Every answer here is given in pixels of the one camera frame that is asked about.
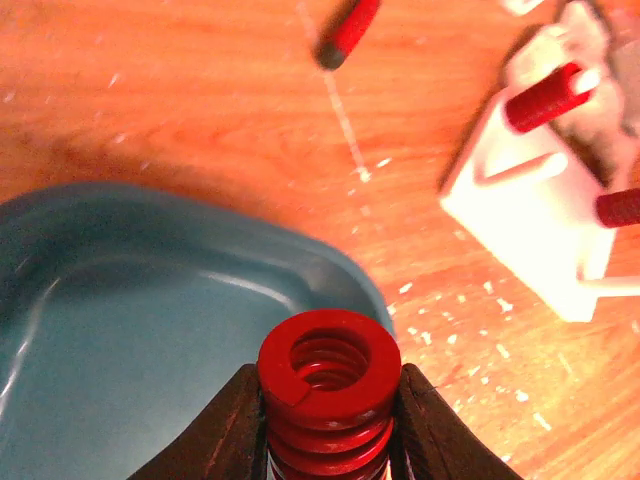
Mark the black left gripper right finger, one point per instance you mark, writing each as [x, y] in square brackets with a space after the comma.
[430, 441]

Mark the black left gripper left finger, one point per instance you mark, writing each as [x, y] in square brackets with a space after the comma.
[227, 440]

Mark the red spring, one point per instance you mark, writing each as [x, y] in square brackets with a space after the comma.
[619, 209]
[563, 90]
[329, 379]

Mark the teal plastic tray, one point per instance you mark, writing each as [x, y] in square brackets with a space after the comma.
[125, 310]

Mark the beige work glove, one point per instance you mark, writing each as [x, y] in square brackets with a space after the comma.
[607, 124]

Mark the white peg base plate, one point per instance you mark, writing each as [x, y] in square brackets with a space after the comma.
[530, 202]

